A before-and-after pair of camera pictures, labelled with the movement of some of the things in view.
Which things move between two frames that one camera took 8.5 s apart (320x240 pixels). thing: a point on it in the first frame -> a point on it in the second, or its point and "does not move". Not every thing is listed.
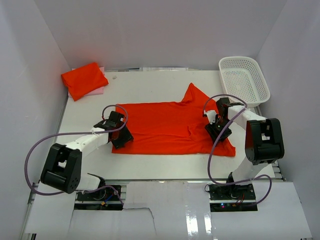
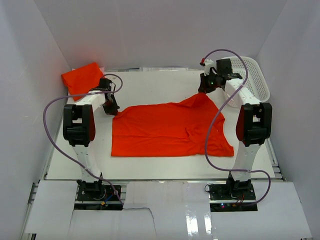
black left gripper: (126, 137) -> (112, 111)
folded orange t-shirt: (84, 80) does not move
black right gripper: (211, 130) -> (204, 87)
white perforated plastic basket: (242, 77) does not move
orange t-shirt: (177, 128) does not move
